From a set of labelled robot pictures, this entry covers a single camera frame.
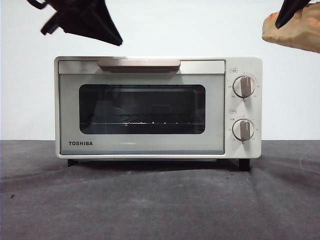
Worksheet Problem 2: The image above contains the round golden bread roll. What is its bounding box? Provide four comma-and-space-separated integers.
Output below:
261, 3, 320, 54

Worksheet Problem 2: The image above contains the glass oven door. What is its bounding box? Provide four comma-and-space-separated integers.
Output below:
58, 59, 226, 156

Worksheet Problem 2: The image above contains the white oven temperature knob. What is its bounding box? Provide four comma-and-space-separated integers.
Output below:
232, 75, 256, 98

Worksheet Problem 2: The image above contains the white Toshiba toaster oven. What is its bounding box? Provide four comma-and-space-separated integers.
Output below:
53, 55, 264, 172

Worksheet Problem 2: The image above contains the white oven timer knob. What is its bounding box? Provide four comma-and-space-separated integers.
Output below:
232, 119, 255, 141

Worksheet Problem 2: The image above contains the metal wire oven rack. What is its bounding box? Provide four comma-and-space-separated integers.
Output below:
92, 113, 205, 126

